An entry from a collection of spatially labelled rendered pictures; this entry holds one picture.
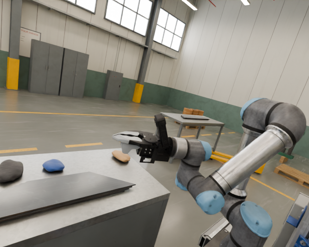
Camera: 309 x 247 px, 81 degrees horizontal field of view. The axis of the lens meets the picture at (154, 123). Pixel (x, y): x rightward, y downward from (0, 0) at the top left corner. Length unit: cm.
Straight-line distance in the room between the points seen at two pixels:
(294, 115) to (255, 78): 995
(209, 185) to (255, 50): 1058
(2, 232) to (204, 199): 67
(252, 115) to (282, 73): 963
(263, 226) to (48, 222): 78
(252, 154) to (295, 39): 1019
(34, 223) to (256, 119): 91
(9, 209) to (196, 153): 71
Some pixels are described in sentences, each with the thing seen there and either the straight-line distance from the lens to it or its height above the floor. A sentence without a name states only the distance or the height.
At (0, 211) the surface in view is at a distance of 91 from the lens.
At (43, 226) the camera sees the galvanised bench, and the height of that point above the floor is 105.
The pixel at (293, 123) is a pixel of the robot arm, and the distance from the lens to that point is 72.
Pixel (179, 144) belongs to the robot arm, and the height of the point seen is 146.
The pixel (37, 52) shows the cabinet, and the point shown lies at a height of 153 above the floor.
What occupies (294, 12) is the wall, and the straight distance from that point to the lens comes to 1124.
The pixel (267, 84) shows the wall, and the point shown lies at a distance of 1046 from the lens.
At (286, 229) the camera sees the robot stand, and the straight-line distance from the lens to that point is 128.
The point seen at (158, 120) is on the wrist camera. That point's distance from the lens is 56.
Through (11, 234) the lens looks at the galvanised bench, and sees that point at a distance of 85.
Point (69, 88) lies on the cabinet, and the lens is 878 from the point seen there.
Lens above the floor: 165
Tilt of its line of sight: 14 degrees down
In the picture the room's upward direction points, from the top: 14 degrees clockwise
